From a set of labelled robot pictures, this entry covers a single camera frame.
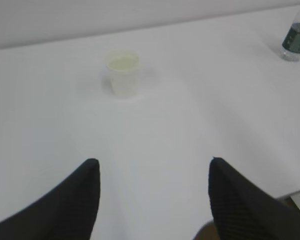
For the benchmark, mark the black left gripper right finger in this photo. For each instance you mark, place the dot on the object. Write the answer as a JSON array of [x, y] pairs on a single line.
[[242, 211]]

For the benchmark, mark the clear water bottle green label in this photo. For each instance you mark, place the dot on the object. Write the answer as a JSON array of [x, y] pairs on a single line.
[[290, 47]]

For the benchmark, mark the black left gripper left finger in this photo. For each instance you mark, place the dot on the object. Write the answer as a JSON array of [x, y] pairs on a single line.
[[67, 212]]

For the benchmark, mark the white paper cup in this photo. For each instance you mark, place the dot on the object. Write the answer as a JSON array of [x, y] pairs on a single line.
[[122, 67]]

